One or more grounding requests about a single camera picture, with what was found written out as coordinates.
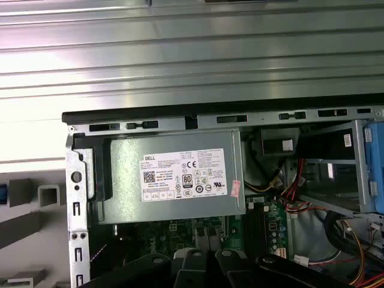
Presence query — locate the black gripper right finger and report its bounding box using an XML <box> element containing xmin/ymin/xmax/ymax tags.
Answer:
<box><xmin>214</xmin><ymin>248</ymin><xmax>356</xmax><ymax>288</ymax></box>

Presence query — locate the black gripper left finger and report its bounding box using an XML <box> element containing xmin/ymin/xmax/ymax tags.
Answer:
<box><xmin>78</xmin><ymin>248</ymin><xmax>208</xmax><ymax>288</ymax></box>

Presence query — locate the green motherboard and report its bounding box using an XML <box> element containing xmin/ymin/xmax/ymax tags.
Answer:
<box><xmin>113</xmin><ymin>194</ymin><xmax>290</xmax><ymax>262</ymax></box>

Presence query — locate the grey power supply unit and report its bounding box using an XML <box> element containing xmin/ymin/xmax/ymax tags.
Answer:
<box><xmin>98</xmin><ymin>128</ymin><xmax>247</xmax><ymax>224</ymax></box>

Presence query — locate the black open PC case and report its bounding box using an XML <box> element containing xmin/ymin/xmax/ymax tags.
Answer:
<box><xmin>61</xmin><ymin>94</ymin><xmax>384</xmax><ymax>288</ymax></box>

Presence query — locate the grey metal drive cage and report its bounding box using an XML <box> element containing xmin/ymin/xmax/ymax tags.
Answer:
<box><xmin>296</xmin><ymin>119</ymin><xmax>384</xmax><ymax>217</ymax></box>

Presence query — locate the blue plastic drive latch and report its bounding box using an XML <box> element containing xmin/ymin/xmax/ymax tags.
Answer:
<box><xmin>362</xmin><ymin>127</ymin><xmax>384</xmax><ymax>215</ymax></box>

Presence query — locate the grey parts rack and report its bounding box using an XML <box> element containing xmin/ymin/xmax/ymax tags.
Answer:
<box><xmin>0</xmin><ymin>170</ymin><xmax>72</xmax><ymax>288</ymax></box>

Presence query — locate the yellow black wire bundle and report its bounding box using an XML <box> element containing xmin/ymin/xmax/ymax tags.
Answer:
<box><xmin>244</xmin><ymin>167</ymin><xmax>286</xmax><ymax>199</ymax></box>

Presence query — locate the thick black wire bundle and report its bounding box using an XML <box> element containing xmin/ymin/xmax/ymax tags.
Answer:
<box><xmin>325</xmin><ymin>209</ymin><xmax>384</xmax><ymax>265</ymax></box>

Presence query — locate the red orange wire bundle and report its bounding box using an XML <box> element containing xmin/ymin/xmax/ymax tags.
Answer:
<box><xmin>280</xmin><ymin>158</ymin><xmax>384</xmax><ymax>288</ymax></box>

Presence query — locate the black plastic supply bracket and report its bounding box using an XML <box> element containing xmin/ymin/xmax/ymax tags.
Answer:
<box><xmin>73</xmin><ymin>133</ymin><xmax>114</xmax><ymax>202</ymax></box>

